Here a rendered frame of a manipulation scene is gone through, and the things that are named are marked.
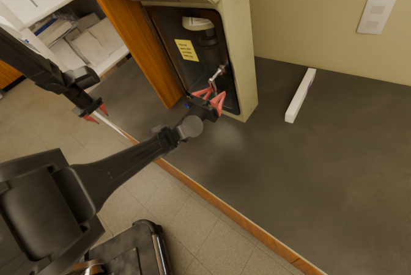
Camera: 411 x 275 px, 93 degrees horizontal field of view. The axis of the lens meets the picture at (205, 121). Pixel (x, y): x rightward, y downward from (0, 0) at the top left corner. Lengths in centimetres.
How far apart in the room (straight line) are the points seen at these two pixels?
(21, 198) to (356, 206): 69
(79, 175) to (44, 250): 7
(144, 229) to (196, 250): 40
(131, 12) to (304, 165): 76
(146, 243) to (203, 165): 93
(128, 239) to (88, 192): 138
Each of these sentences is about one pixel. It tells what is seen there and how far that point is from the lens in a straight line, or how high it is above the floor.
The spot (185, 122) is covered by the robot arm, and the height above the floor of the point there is 123.
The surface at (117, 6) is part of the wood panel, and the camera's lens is 77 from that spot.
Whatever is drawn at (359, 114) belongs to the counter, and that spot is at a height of 94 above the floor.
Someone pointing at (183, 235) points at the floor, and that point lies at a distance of 172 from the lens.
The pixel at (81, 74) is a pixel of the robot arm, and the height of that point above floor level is 130.
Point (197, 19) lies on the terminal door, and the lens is 57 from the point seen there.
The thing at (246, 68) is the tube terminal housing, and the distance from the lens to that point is 67.
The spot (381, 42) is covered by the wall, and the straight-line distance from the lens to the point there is 96.
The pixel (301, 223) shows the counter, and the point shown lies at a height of 94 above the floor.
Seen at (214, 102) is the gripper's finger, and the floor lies 118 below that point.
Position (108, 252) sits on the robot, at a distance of 171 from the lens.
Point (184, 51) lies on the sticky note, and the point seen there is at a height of 125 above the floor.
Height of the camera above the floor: 159
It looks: 49 degrees down
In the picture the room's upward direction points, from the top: 24 degrees counter-clockwise
